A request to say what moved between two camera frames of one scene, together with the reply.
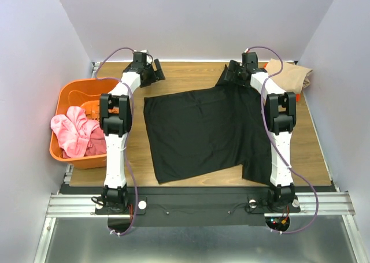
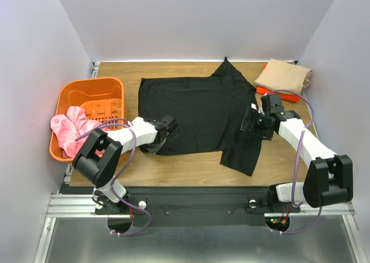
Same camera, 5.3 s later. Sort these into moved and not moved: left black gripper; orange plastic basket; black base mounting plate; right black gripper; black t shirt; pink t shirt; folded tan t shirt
Moved: right black gripper; black t shirt; left black gripper
Not moved: pink t shirt; folded tan t shirt; black base mounting plate; orange plastic basket
